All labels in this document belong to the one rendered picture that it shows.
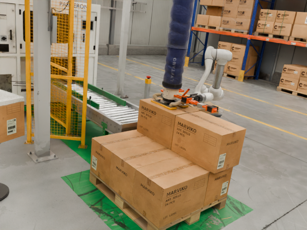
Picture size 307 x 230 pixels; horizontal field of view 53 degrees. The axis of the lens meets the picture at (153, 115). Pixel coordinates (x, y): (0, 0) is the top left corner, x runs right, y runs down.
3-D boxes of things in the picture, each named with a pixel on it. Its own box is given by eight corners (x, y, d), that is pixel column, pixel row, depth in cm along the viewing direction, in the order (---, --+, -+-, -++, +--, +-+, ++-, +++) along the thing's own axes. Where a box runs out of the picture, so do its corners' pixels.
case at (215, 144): (170, 150, 334) (175, 115, 321) (195, 143, 360) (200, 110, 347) (214, 174, 292) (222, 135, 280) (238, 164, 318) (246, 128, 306)
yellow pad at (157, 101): (150, 101, 360) (150, 97, 359) (156, 100, 367) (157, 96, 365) (170, 110, 337) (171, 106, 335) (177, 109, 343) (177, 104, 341)
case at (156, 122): (136, 130, 376) (139, 99, 364) (160, 126, 403) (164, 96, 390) (170, 149, 335) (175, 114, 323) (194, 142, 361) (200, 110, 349)
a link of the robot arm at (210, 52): (204, 57, 364) (216, 58, 363) (205, 44, 369) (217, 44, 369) (203, 62, 377) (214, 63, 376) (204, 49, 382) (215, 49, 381)
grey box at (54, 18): (45, 40, 369) (46, 14, 360) (50, 40, 372) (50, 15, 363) (52, 43, 355) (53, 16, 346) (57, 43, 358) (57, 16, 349)
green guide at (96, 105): (46, 83, 541) (46, 78, 538) (52, 83, 547) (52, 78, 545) (92, 110, 429) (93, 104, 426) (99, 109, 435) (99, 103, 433)
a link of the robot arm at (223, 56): (206, 94, 426) (222, 96, 425) (206, 102, 415) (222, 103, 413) (215, 45, 373) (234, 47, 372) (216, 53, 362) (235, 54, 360)
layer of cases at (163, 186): (90, 169, 354) (91, 138, 341) (155, 152, 418) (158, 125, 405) (158, 228, 270) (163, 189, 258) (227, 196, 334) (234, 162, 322)
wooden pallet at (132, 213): (89, 180, 358) (89, 169, 354) (154, 162, 422) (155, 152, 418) (156, 242, 274) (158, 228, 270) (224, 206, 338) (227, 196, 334)
